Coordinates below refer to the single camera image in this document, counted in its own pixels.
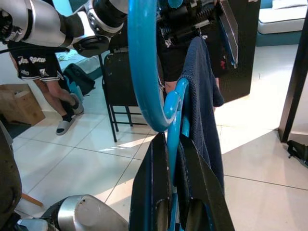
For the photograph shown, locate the black folding chair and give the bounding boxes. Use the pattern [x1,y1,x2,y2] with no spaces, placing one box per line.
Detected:
[99,47,169,143]

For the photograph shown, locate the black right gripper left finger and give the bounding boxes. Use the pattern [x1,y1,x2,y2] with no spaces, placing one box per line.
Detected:
[128,133,174,231]

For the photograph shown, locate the black teal backpack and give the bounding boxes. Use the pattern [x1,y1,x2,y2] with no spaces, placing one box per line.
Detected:
[63,62,97,97]

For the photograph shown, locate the navy printed t-shirt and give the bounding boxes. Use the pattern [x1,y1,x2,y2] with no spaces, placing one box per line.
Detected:
[174,36,226,195]

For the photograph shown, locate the dark robot torso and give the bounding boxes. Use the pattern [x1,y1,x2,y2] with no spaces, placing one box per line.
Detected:
[0,119,23,231]

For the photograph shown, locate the person in black printed shorts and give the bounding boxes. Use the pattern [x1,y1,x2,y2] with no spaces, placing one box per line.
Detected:
[9,40,85,136]

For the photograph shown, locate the open cardboard box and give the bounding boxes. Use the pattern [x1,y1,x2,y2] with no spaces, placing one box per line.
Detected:
[0,83,46,126]

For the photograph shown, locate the person with bare legs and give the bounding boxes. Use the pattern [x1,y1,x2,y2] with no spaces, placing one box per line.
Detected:
[157,36,191,94]

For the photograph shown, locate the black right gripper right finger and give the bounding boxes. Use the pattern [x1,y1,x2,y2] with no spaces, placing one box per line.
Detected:
[177,134,235,231]

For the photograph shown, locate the blue plastic hanger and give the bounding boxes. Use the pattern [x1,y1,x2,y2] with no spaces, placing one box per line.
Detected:
[127,0,192,231]

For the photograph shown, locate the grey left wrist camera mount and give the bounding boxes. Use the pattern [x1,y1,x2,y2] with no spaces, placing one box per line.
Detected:
[216,0,239,69]

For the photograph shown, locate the silver robot leg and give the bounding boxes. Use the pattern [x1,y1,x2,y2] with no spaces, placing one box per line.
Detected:
[40,194,129,231]

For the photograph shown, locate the black partition panel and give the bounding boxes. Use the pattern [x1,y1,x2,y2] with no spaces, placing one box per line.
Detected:
[211,0,262,103]

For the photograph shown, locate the light grey ottoman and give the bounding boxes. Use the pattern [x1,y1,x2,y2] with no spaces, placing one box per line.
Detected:
[257,6,308,35]

